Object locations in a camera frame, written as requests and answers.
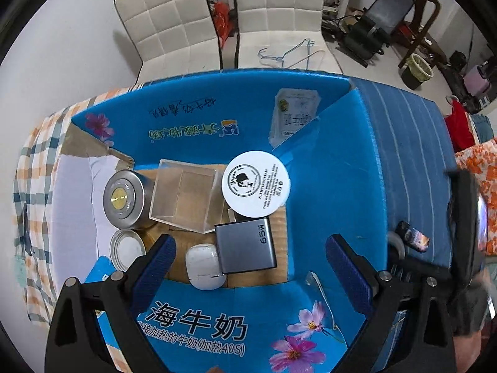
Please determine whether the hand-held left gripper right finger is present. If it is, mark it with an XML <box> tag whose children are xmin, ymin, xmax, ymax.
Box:
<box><xmin>325</xmin><ymin>234</ymin><xmax>457</xmax><ymax>373</ymax></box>

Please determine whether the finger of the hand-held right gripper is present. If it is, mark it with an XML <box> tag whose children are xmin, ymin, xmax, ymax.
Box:
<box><xmin>390</xmin><ymin>257</ymin><xmax>453</xmax><ymax>280</ymax></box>

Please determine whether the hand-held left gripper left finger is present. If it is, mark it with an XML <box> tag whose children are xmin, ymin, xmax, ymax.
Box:
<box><xmin>46</xmin><ymin>234</ymin><xmax>177</xmax><ymax>373</ymax></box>

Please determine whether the printed lighter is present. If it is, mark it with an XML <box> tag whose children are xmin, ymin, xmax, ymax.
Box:
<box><xmin>396</xmin><ymin>221</ymin><xmax>431</xmax><ymax>252</ymax></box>

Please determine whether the small round silver tin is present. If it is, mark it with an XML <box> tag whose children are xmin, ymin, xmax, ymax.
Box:
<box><xmin>109</xmin><ymin>228</ymin><xmax>147</xmax><ymax>273</ymax></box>

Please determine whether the white earbuds case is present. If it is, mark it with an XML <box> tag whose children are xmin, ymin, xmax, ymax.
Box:
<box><xmin>184</xmin><ymin>243</ymin><xmax>228</xmax><ymax>291</ymax></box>

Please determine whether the silver metal tin can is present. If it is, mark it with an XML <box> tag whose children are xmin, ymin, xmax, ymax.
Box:
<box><xmin>103</xmin><ymin>169</ymin><xmax>156</xmax><ymax>231</ymax></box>

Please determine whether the clear plastic box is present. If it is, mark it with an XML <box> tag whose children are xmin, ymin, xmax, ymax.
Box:
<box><xmin>148</xmin><ymin>158</ymin><xmax>228</xmax><ymax>234</ymax></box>

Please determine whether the grey power charger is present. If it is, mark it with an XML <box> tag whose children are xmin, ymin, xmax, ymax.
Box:
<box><xmin>214</xmin><ymin>218</ymin><xmax>278</xmax><ymax>274</ymax></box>

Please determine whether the white cream jar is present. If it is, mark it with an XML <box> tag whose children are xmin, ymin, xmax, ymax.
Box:
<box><xmin>221</xmin><ymin>151</ymin><xmax>291</xmax><ymax>218</ymax></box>

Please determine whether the blue cardboard box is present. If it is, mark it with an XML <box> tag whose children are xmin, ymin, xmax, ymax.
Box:
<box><xmin>52</xmin><ymin>68</ymin><xmax>391</xmax><ymax>373</ymax></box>

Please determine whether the person's right forearm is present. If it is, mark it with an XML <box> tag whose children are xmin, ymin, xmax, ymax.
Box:
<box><xmin>454</xmin><ymin>328</ymin><xmax>492</xmax><ymax>373</ymax></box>

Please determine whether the orange floral cushion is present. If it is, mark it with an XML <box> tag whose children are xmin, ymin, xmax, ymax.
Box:
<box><xmin>454</xmin><ymin>136</ymin><xmax>497</xmax><ymax>257</ymax></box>

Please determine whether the red cloth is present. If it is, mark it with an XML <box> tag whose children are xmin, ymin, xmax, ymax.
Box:
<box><xmin>445</xmin><ymin>99</ymin><xmax>478</xmax><ymax>152</ymax></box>

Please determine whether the grey smartphone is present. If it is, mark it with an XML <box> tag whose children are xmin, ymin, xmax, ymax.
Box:
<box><xmin>21</xmin><ymin>208</ymin><xmax>34</xmax><ymax>258</ymax></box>

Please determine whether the mint green cloth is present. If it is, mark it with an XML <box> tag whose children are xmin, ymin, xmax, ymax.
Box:
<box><xmin>13</xmin><ymin>252</ymin><xmax>30</xmax><ymax>281</ymax></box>

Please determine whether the purple suitcase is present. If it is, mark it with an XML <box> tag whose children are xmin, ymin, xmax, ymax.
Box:
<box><xmin>468</xmin><ymin>60</ymin><xmax>492</xmax><ymax>96</ymax></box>

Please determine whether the plaid orange and teal cloth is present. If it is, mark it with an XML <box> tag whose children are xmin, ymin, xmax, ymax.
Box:
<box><xmin>11</xmin><ymin>85</ymin><xmax>144</xmax><ymax>373</ymax></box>

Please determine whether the woven trash bin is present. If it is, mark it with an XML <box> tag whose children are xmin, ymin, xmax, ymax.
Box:
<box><xmin>401</xmin><ymin>52</ymin><xmax>433</xmax><ymax>90</ymax></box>

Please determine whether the brown wooden chair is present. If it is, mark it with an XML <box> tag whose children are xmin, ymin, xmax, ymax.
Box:
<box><xmin>398</xmin><ymin>0</ymin><xmax>443</xmax><ymax>68</ymax></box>

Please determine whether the black weight bench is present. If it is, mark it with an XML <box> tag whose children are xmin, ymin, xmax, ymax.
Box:
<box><xmin>337</xmin><ymin>0</ymin><xmax>414</xmax><ymax>67</ymax></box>

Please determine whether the white quilted chair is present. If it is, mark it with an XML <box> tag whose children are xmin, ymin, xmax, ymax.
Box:
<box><xmin>231</xmin><ymin>0</ymin><xmax>344</xmax><ymax>74</ymax></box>
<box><xmin>114</xmin><ymin>0</ymin><xmax>226</xmax><ymax>82</ymax></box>

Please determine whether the red plastic bag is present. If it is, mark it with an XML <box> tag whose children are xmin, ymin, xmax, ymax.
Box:
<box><xmin>212</xmin><ymin>2</ymin><xmax>234</xmax><ymax>49</ymax></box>

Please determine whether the white wire hanger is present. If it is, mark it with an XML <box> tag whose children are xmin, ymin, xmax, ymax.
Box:
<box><xmin>280</xmin><ymin>48</ymin><xmax>327</xmax><ymax>71</ymax></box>

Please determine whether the blue wire hanger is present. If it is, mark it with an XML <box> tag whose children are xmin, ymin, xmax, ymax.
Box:
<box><xmin>258</xmin><ymin>39</ymin><xmax>315</xmax><ymax>68</ymax></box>

